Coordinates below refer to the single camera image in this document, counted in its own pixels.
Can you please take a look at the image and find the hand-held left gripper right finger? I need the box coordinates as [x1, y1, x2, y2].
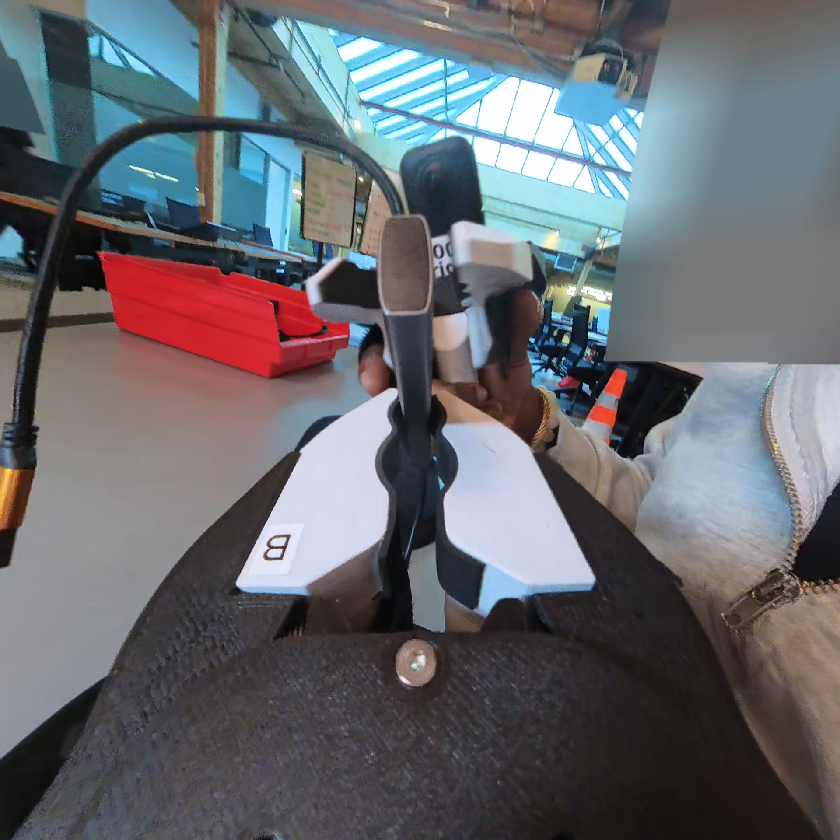
[433, 392, 597, 635]

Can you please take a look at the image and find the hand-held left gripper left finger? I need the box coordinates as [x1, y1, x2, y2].
[235, 390, 403, 598]

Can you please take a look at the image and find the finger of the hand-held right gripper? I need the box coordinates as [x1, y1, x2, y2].
[451, 222, 536, 368]
[305, 257, 383, 326]

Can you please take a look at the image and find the red plastic bin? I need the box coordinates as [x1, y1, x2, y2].
[97, 251, 350, 379]

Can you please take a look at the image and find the person's right forearm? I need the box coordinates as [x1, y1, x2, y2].
[543, 410, 677, 532]

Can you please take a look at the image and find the person's right hand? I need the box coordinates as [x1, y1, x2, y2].
[357, 287, 549, 448]

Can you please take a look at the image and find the handwritten whiteboard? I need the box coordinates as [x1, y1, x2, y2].
[357, 187, 395, 256]
[301, 150, 360, 249]

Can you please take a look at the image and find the row of black office chairs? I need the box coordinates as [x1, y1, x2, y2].
[530, 301, 613, 396]

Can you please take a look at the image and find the orange traffic cone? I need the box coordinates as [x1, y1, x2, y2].
[583, 367, 629, 448]

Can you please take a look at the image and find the white ceiling projector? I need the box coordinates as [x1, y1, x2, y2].
[558, 39, 644, 126]

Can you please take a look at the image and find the long wooden office desk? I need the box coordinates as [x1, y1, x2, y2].
[0, 190, 322, 293]

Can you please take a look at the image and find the gold bracelet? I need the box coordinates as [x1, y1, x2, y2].
[530, 386, 559, 450]

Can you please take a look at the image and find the wooden support post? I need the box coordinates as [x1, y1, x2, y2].
[196, 0, 229, 224]

